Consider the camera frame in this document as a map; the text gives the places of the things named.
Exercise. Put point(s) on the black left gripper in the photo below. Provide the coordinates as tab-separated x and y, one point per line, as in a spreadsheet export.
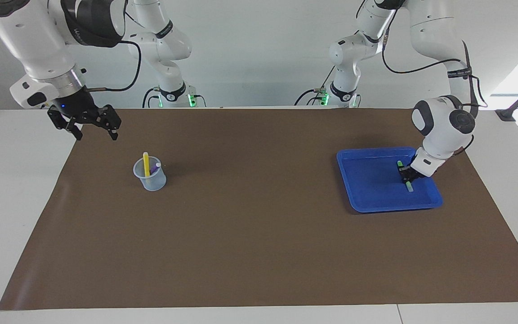
414	173

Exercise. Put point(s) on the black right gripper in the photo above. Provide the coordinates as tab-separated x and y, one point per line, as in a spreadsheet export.
77	105

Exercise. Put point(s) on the green pen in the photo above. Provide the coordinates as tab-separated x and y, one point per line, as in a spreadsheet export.
410	187

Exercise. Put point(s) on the yellow pen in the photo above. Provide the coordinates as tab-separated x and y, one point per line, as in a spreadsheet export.
146	164

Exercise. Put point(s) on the purple pen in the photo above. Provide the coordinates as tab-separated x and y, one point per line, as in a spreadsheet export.
154	170

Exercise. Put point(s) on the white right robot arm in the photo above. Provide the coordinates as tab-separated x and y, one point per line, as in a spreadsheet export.
29	40

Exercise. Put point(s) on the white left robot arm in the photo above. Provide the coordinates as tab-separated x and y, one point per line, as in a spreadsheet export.
443	126

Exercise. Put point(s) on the blue plastic tray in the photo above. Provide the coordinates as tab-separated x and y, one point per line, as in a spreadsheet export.
367	189

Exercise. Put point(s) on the translucent plastic pen cup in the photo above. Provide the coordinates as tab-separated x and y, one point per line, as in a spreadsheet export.
153	182

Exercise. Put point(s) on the brown table mat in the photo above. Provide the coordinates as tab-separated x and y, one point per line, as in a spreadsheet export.
259	225

